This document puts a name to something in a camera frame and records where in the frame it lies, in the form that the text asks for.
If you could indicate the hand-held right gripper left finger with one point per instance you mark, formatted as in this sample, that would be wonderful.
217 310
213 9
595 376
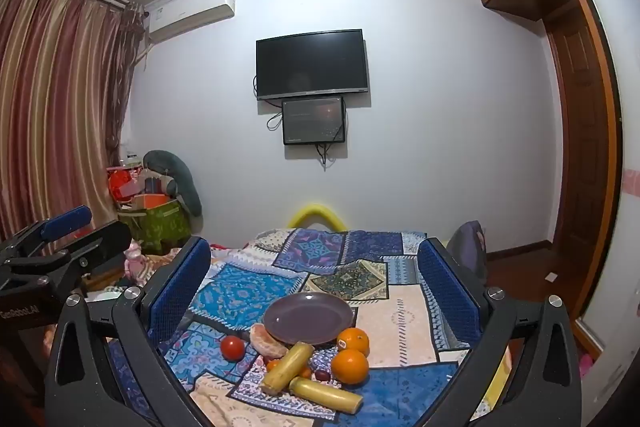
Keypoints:
180 289

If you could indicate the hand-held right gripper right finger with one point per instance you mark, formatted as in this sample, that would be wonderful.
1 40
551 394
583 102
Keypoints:
446 292

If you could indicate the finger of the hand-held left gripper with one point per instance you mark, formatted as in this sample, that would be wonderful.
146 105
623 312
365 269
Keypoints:
65 221
107 239

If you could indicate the tomato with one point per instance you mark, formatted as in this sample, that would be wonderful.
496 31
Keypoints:
232 348

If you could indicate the peeled pomelo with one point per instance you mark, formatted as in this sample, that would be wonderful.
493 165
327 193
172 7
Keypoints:
265 339

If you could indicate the orange with sticker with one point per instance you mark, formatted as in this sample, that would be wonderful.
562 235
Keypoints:
354 339

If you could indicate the small mandarin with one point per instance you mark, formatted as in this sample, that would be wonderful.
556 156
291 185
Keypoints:
273 363

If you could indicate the plain orange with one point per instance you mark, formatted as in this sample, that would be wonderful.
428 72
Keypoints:
350 368

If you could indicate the purple plate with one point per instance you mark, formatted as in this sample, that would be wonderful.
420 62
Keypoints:
307 317

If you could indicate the pink toy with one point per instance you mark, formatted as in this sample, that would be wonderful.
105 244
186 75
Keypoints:
133 259

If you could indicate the green storage box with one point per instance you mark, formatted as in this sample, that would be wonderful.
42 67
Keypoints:
160 224

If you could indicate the patchwork printed blanket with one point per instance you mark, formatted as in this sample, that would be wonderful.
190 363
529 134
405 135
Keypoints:
400 322

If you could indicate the red bag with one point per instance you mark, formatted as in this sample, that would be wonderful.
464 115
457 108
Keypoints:
120 184

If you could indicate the orange box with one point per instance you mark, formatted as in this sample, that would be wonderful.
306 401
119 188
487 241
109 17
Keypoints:
150 199

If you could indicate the grey plush toy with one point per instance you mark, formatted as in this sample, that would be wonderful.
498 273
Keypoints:
182 179

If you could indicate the striped curtain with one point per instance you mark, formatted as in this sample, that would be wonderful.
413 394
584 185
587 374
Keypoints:
60 107

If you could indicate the dark red date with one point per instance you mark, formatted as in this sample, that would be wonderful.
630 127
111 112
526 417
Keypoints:
321 375

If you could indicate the wooden door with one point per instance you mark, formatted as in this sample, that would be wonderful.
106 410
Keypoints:
580 132

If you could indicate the white air conditioner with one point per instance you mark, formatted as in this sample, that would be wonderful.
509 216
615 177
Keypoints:
192 12

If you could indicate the small black wall monitor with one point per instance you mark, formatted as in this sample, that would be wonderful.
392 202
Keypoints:
313 121

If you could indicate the black wall television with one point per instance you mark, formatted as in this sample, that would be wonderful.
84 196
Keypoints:
312 64

